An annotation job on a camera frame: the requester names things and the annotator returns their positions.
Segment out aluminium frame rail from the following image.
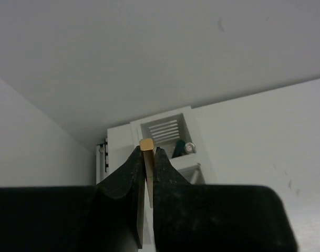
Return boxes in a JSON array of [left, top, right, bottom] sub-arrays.
[[96, 138, 109, 184]]

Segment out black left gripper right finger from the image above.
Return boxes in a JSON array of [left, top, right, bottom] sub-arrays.
[[153, 148, 210, 251]]

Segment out white makeup pencil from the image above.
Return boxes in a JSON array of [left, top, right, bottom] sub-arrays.
[[190, 169, 201, 184]]

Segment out black gold makeup pen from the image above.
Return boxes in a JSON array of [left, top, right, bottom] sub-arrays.
[[172, 139, 186, 159]]

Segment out tan makeup pencil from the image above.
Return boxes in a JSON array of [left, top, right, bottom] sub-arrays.
[[135, 138, 156, 249]]

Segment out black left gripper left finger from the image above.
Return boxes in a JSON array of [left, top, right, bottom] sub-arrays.
[[95, 146, 144, 251]]

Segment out white slotted organizer box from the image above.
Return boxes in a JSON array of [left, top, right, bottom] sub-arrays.
[[96, 107, 216, 184]]

